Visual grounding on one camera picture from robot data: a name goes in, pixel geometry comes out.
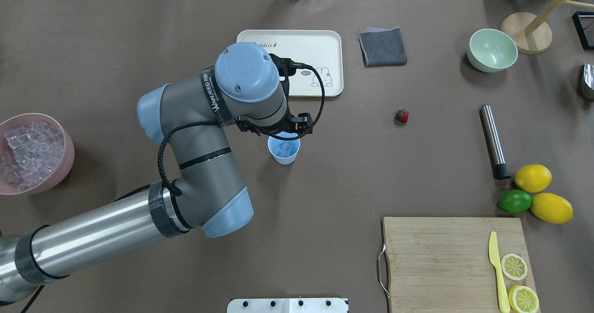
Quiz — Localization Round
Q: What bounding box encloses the steel ice scoop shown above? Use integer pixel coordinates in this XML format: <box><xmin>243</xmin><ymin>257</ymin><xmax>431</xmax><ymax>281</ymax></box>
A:
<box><xmin>581</xmin><ymin>62</ymin><xmax>594</xmax><ymax>101</ymax></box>

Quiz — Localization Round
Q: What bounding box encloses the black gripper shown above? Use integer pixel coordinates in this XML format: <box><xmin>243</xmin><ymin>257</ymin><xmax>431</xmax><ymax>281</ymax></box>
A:
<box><xmin>236</xmin><ymin>54</ymin><xmax>312</xmax><ymax>135</ymax></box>

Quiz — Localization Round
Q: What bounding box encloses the cream rabbit tray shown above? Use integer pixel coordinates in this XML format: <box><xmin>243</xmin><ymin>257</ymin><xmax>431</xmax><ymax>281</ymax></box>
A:
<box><xmin>236</xmin><ymin>29</ymin><xmax>344</xmax><ymax>97</ymax></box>

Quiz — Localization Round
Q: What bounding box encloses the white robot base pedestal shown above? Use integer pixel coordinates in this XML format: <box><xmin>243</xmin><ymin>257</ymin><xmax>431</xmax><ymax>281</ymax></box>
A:
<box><xmin>227</xmin><ymin>297</ymin><xmax>350</xmax><ymax>313</ymax></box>

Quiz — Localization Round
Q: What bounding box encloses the yellow plastic knife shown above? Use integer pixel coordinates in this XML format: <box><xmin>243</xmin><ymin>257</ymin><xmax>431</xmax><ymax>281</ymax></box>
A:
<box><xmin>488</xmin><ymin>231</ymin><xmax>511</xmax><ymax>313</ymax></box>

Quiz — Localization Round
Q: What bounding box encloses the ice cube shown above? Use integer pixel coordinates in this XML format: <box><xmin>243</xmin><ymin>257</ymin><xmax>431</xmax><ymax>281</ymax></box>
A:
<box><xmin>276</xmin><ymin>141</ymin><xmax>293</xmax><ymax>158</ymax></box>

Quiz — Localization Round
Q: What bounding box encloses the yellow lemon near muddler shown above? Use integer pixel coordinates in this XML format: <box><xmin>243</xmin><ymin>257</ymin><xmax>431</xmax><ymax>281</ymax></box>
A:
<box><xmin>514</xmin><ymin>164</ymin><xmax>552</xmax><ymax>193</ymax></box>

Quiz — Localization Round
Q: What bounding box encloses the black glass rack tray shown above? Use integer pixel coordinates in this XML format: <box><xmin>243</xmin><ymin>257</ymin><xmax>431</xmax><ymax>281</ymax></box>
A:
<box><xmin>571</xmin><ymin>11</ymin><xmax>594</xmax><ymax>51</ymax></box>

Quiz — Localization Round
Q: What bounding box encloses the wooden cutting board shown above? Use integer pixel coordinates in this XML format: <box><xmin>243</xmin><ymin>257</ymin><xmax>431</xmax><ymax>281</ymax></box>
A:
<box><xmin>381</xmin><ymin>217</ymin><xmax>530</xmax><ymax>313</ymax></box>

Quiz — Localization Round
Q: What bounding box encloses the red strawberry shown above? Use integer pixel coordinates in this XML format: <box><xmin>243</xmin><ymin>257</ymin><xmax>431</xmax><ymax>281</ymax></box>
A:
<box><xmin>394</xmin><ymin>109</ymin><xmax>409</xmax><ymax>124</ymax></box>

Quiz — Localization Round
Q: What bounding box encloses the steel muddler black tip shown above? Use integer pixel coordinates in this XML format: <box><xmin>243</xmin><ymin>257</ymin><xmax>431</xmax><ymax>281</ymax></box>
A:
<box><xmin>479</xmin><ymin>104</ymin><xmax>511</xmax><ymax>180</ymax></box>

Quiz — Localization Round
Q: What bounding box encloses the lemon slice near edge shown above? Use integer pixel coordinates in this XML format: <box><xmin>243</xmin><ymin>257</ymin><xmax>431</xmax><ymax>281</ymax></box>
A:
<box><xmin>508</xmin><ymin>285</ymin><xmax>540</xmax><ymax>313</ymax></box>

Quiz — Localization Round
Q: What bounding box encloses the mint green bowl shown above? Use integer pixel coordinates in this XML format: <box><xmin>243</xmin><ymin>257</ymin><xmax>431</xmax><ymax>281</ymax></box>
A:
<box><xmin>467</xmin><ymin>28</ymin><xmax>518</xmax><ymax>73</ymax></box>

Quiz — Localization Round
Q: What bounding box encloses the clear ice cubes pile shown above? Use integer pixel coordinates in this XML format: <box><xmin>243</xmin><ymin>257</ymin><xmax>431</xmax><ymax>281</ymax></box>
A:
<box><xmin>0</xmin><ymin>121</ymin><xmax>65</xmax><ymax>192</ymax></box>

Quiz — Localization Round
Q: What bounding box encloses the wooden cup tree stand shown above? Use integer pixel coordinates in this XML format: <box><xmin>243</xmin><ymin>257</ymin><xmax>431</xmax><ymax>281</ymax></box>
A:
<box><xmin>501</xmin><ymin>0</ymin><xmax>593</xmax><ymax>55</ymax></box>

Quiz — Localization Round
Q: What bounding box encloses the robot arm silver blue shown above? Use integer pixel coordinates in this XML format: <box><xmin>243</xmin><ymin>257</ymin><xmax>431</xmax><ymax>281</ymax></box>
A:
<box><xmin>0</xmin><ymin>42</ymin><xmax>321</xmax><ymax>306</ymax></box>

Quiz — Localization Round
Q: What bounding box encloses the yellow lemon outer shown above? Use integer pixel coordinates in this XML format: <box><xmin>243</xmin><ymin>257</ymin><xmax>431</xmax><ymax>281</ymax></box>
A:
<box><xmin>530</xmin><ymin>192</ymin><xmax>573</xmax><ymax>224</ymax></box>

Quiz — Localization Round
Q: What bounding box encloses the pink bowl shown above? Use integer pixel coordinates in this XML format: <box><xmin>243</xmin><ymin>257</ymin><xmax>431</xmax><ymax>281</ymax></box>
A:
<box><xmin>1</xmin><ymin>114</ymin><xmax>75</xmax><ymax>196</ymax></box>

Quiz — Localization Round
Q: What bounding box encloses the grey folded cloth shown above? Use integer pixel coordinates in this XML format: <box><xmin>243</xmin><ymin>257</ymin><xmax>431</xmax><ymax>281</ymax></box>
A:
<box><xmin>358</xmin><ymin>26</ymin><xmax>408</xmax><ymax>67</ymax></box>

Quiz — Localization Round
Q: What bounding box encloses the green lime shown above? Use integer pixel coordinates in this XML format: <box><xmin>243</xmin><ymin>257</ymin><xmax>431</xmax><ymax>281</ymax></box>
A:
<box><xmin>498</xmin><ymin>190</ymin><xmax>533</xmax><ymax>214</ymax></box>

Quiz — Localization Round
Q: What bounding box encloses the light blue plastic cup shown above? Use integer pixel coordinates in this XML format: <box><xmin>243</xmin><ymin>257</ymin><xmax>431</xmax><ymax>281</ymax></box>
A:
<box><xmin>267</xmin><ymin>132</ymin><xmax>301</xmax><ymax>165</ymax></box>

